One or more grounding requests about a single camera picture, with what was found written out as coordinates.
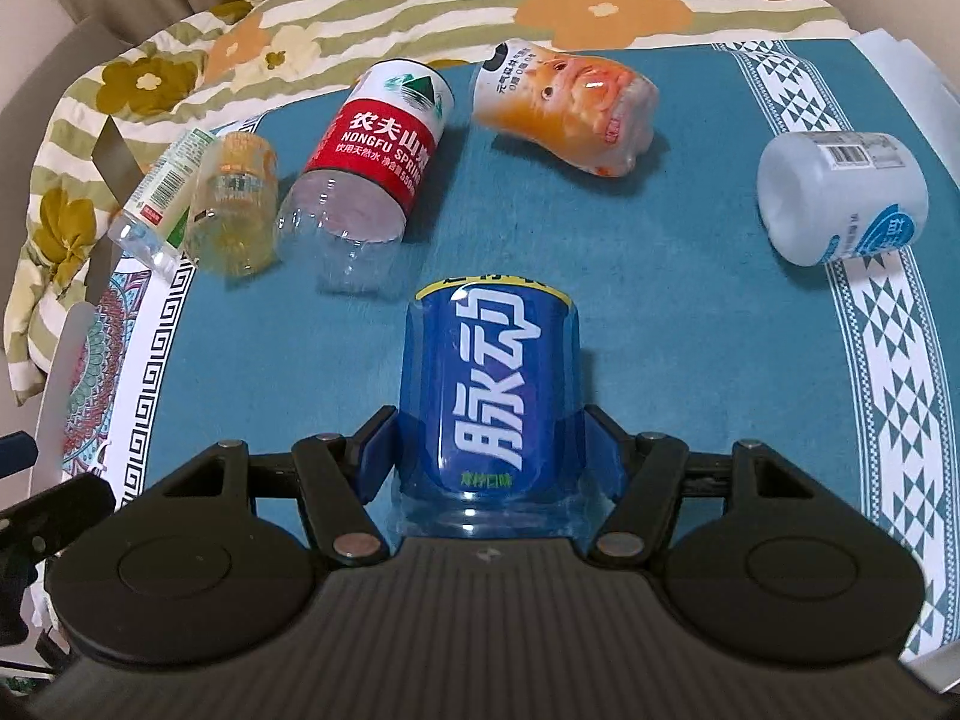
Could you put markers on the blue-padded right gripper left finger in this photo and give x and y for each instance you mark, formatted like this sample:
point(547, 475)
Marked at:
point(337, 477)

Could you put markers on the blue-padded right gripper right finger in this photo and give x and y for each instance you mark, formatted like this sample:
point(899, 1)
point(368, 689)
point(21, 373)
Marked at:
point(643, 476)

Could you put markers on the blue cut bottle cup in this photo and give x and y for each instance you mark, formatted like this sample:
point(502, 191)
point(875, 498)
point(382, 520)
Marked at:
point(491, 413)

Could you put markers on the red label cut bottle cup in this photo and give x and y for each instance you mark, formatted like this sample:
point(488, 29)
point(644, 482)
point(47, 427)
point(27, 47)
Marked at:
point(345, 215)

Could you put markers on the yellow label cut bottle cup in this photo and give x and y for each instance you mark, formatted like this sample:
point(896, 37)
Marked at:
point(230, 224)

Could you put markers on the green label cut bottle cup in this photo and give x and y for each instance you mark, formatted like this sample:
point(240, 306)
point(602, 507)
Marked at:
point(150, 226)

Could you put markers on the white translucent cut bottle cup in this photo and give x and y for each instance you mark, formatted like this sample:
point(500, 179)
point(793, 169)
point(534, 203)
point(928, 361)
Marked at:
point(830, 196)

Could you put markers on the orange cartoon cut bottle cup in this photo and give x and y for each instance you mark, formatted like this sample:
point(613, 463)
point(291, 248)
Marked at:
point(592, 112)

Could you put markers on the teal patterned table cloth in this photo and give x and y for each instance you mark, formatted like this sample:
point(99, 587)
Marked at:
point(690, 322)

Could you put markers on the grey headboard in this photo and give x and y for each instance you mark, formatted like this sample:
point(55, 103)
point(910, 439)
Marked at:
point(25, 118)

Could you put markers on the floral striped bed quilt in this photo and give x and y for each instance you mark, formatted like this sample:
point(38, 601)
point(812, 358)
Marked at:
point(218, 63)

